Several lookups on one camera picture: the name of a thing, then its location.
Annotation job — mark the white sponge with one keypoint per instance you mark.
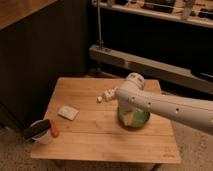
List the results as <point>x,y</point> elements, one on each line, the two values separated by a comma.
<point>68,112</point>

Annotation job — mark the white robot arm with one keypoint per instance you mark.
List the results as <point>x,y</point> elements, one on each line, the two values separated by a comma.
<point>195,113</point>

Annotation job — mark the green ceramic bowl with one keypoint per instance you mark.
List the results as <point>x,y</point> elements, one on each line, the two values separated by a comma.
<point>134,119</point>

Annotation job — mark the white tube with cap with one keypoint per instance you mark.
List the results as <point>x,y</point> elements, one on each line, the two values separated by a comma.
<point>107,95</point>

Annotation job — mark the wooden table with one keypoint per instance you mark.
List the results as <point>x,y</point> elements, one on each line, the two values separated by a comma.
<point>96,134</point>

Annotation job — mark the orange carrot toy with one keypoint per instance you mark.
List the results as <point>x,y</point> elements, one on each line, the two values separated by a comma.
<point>54,130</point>

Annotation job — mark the black flat item in cup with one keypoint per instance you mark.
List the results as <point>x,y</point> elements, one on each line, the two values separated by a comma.
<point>37,130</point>

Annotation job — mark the white cup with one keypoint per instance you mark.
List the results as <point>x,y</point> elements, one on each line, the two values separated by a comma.
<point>46,139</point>

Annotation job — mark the wooden cabinet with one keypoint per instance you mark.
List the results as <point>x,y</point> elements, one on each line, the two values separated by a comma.
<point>34,53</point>

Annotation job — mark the metal shelf rack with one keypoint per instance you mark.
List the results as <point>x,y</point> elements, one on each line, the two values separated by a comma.
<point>176,53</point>

